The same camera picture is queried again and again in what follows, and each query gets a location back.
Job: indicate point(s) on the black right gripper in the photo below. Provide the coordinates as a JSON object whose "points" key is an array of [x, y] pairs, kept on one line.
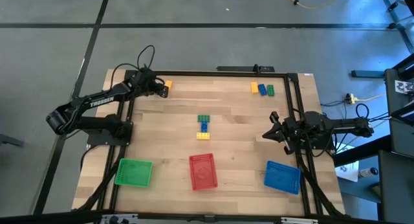
{"points": [[292, 131]]}

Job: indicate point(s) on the silver bottle black cap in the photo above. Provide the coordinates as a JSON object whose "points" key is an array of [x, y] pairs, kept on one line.
{"points": [[367, 173]]}

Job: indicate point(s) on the black camera rig beam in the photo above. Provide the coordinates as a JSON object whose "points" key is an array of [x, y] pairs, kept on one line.
{"points": [[48, 217]]}

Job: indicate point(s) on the grey furniture leg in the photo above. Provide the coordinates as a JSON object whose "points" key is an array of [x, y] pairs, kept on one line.
{"points": [[9, 140]]}

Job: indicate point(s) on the white printed paper sheet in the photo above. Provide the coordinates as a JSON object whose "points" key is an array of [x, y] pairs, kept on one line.
{"points": [[349, 173]]}

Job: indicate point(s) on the black aluminium table frame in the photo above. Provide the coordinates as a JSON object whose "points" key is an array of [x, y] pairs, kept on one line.
{"points": [[210, 73]]}

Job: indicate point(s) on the blue plastic slotted basket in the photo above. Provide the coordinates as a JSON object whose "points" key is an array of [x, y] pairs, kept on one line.
{"points": [[282, 177]]}

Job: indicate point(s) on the yellow power strip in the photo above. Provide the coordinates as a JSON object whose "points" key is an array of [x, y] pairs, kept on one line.
{"points": [[350, 98]]}

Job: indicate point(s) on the grey metal bar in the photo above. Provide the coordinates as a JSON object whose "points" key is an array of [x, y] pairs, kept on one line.
{"points": [[368, 74]]}

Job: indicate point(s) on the grey metal frame rails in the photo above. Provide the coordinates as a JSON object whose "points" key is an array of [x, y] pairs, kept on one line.
{"points": [[402, 32]]}

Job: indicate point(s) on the green plastic slotted basket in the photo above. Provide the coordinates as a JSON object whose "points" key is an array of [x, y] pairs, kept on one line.
{"points": [[133, 173]]}

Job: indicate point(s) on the black equipment rack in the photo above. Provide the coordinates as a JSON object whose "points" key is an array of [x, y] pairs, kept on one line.
{"points": [[401, 133]]}

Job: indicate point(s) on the white fiducial marker sheet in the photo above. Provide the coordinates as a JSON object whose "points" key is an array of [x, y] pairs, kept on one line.
{"points": [[404, 86]]}

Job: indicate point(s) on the silver metal bracket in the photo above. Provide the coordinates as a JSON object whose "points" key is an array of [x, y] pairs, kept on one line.
{"points": [[119, 219], [299, 220]]}

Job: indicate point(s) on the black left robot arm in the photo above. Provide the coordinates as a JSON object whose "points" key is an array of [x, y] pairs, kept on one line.
{"points": [[100, 101]]}

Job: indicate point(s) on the blue toy building block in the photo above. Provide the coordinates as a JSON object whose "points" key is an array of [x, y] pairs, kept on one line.
{"points": [[204, 127], [262, 89]]}

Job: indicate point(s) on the green toy building block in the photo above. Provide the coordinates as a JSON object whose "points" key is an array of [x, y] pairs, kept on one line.
{"points": [[270, 90], [203, 118]]}

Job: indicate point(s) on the dark grey cabinet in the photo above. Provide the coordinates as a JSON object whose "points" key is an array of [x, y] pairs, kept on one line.
{"points": [[396, 185]]}

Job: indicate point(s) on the black mounting bar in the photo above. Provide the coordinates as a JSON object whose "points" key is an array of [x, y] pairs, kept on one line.
{"points": [[233, 68]]}

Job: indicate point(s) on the red plastic slotted basket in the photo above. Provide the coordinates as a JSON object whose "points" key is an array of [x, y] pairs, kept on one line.
{"points": [[203, 172]]}

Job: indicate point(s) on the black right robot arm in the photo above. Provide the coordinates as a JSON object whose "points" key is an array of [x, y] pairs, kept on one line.
{"points": [[343, 127]]}

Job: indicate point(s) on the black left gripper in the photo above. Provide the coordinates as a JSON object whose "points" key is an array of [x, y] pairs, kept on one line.
{"points": [[147, 83]]}

